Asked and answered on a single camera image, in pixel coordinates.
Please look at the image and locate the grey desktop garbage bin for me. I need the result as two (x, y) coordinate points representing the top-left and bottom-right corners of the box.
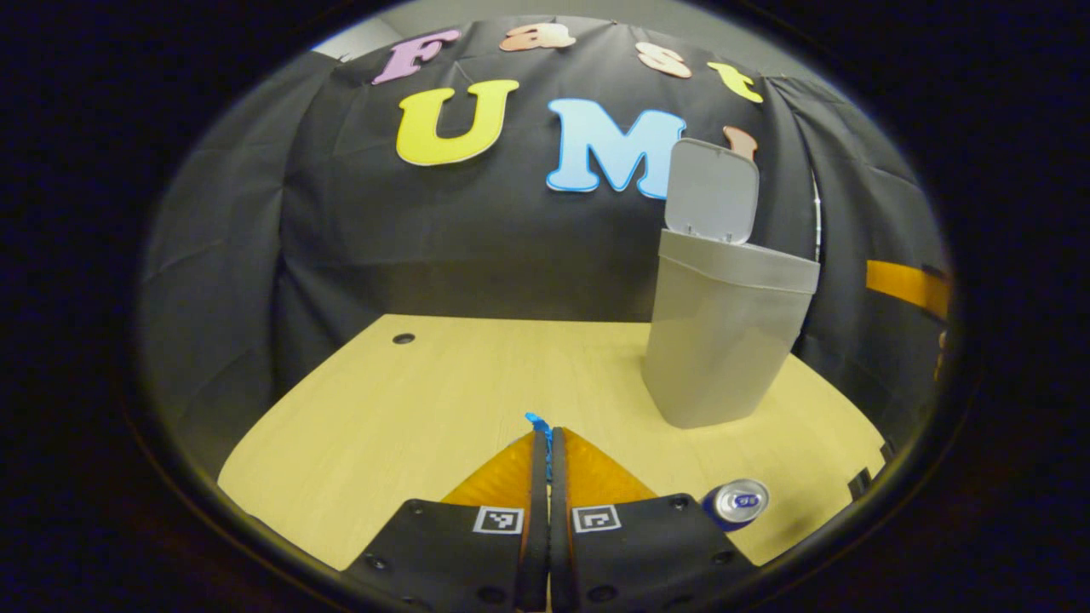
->
(641, 138), (822, 430)

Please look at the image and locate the blue pop can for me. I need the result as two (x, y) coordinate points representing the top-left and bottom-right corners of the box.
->
(701, 478), (771, 533)

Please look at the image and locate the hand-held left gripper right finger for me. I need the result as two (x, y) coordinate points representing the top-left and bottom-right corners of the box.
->
(549, 427), (759, 613)

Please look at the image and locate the black backdrop cloth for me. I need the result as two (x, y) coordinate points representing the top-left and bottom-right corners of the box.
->
(136, 17), (950, 478)

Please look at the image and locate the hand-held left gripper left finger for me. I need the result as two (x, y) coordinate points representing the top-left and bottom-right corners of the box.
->
(341, 428), (550, 613)

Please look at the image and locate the blue paper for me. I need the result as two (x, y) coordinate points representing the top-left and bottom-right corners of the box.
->
(525, 412), (554, 482)

